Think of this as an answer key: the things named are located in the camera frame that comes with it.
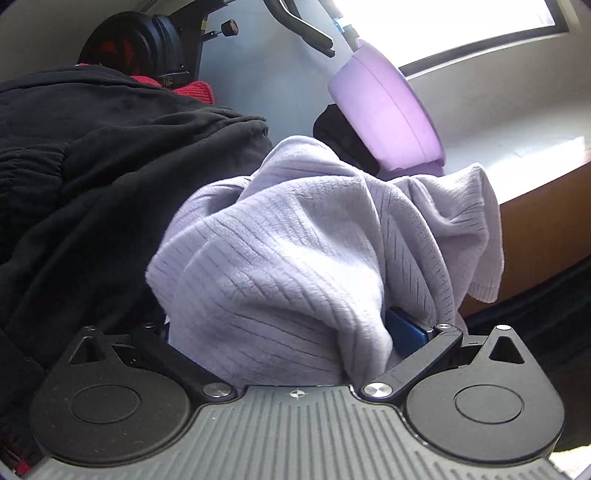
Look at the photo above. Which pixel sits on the lavender fleece robe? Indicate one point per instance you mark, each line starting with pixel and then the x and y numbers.
pixel 277 277

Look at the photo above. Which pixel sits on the purple plastic basin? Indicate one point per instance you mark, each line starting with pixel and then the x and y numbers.
pixel 383 115

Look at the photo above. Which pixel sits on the black exercise bike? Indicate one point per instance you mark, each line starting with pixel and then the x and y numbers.
pixel 152 41

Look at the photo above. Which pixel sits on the black jacket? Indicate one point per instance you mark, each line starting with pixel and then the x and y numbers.
pixel 115 184

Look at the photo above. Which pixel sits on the red knit cloth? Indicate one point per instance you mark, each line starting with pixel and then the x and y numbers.
pixel 196 90

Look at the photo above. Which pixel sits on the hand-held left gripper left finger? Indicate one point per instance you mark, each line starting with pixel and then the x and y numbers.
pixel 180 360

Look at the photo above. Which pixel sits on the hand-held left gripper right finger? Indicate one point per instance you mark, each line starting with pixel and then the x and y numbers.
pixel 408 334

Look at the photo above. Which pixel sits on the window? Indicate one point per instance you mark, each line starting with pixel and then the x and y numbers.
pixel 438 27

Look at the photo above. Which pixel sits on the brown wooden cabinet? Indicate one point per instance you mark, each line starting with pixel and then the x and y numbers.
pixel 545 230

